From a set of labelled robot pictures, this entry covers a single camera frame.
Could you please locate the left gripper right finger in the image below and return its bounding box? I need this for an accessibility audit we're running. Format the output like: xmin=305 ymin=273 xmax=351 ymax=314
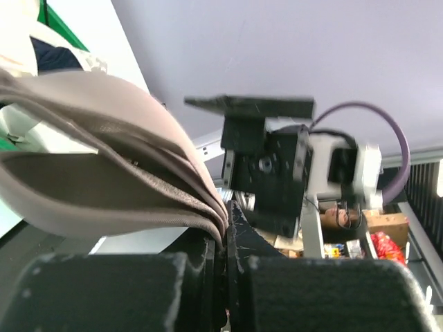
xmin=226 ymin=201 xmax=439 ymax=331

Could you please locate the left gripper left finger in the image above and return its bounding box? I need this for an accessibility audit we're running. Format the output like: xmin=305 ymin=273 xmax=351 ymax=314
xmin=1 ymin=234 xmax=220 ymax=331

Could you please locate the white bra in basket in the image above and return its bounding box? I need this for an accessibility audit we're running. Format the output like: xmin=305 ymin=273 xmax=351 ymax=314
xmin=1 ymin=1 xmax=107 ymax=154

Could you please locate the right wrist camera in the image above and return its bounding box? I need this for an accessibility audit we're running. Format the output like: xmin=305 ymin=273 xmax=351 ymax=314
xmin=305 ymin=129 xmax=383 ymax=210

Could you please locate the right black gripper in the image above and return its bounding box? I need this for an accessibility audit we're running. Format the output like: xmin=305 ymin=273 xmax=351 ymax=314
xmin=183 ymin=95 xmax=316 ymax=238

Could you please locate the cardboard box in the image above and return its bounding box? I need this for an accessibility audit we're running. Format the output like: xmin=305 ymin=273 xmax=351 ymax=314
xmin=363 ymin=210 xmax=409 ymax=248

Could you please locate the beige bra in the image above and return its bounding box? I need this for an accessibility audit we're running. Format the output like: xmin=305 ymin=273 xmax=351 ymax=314
xmin=1 ymin=71 xmax=228 ymax=244

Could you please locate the red snack packet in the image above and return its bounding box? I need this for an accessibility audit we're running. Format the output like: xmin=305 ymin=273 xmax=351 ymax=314
xmin=370 ymin=232 xmax=406 ymax=266

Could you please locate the green plastic basket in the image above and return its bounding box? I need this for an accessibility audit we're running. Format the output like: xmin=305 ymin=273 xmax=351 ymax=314
xmin=1 ymin=1 xmax=92 ymax=153

